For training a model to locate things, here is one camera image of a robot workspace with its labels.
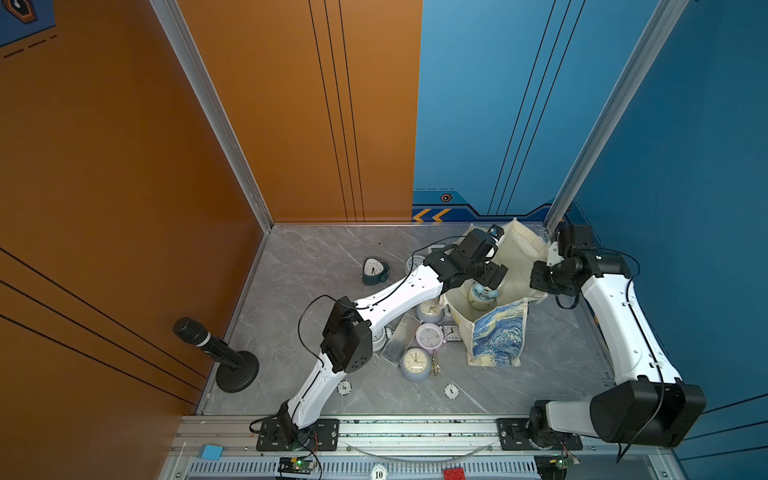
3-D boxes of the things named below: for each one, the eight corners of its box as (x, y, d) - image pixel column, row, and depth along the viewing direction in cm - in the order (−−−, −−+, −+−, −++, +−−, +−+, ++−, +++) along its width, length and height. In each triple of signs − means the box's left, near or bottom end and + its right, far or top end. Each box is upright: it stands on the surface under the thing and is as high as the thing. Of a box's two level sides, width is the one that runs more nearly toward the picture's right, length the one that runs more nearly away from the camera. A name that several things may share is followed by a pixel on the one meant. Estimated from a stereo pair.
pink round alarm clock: (410, 339, 91) (411, 336, 89) (426, 321, 95) (427, 317, 93) (432, 357, 87) (433, 353, 85) (448, 337, 91) (449, 333, 89)
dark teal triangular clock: (363, 285, 105) (361, 276, 100) (364, 266, 110) (363, 257, 106) (389, 285, 104) (389, 276, 100) (389, 266, 110) (389, 257, 106)
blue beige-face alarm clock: (400, 381, 83) (400, 376, 80) (400, 351, 88) (400, 346, 85) (430, 381, 83) (431, 376, 80) (428, 351, 88) (429, 346, 85)
